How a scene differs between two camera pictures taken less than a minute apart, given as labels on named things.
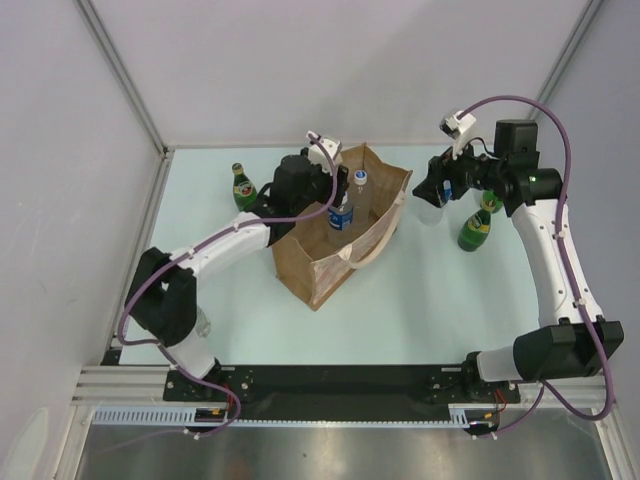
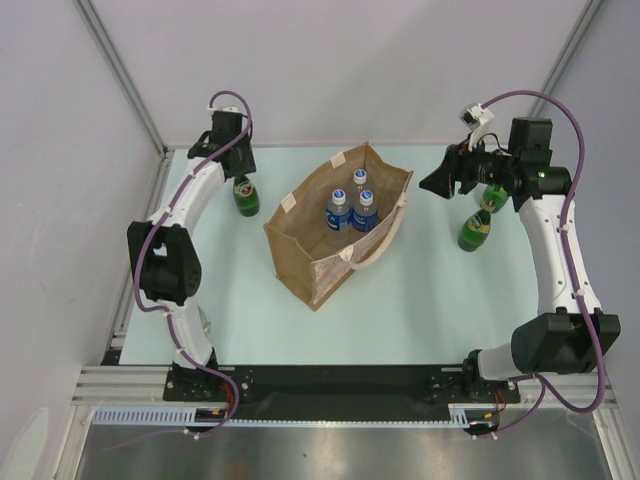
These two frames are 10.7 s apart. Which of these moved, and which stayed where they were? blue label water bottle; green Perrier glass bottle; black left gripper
Moved: black left gripper
Stayed: blue label water bottle; green Perrier glass bottle
